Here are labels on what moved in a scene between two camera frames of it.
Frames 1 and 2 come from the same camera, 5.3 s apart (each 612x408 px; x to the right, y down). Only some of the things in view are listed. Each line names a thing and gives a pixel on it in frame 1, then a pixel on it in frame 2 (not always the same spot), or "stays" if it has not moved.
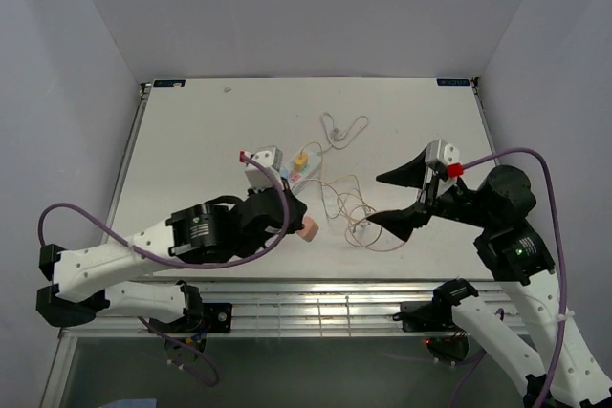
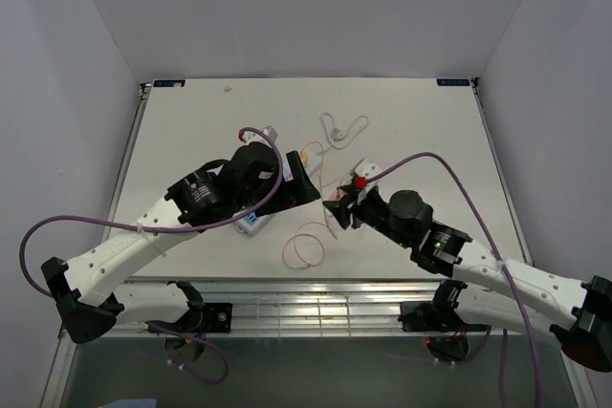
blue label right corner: x=452 y=81 stays
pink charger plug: x=309 y=230 to x=338 y=195
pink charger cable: x=375 y=249 to x=327 y=222
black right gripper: x=400 y=222 to x=340 y=209
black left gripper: x=295 y=223 to x=296 y=192
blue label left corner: x=169 y=83 stays
